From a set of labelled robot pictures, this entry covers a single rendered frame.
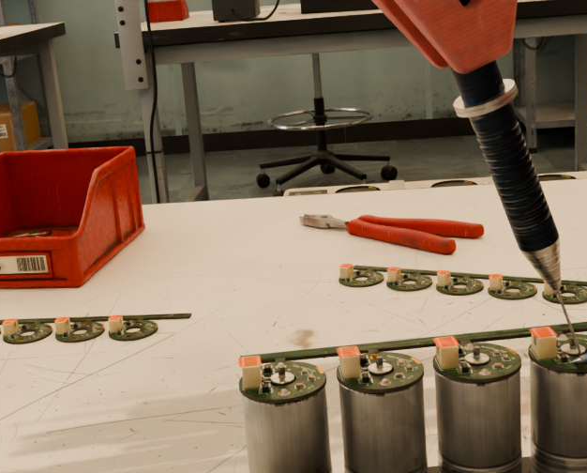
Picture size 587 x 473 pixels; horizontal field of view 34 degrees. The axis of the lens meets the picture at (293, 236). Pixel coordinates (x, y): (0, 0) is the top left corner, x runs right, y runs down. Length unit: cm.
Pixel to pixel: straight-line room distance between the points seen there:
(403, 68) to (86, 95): 154
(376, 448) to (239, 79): 448
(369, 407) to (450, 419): 2
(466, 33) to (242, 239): 42
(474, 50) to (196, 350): 27
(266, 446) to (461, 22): 13
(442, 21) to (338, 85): 447
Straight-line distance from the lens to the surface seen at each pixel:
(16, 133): 451
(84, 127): 493
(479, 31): 24
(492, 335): 30
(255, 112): 475
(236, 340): 47
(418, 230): 61
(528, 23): 263
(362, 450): 28
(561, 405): 29
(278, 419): 27
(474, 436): 28
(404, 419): 28
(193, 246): 63
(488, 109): 24
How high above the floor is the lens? 93
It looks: 17 degrees down
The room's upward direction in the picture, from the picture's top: 5 degrees counter-clockwise
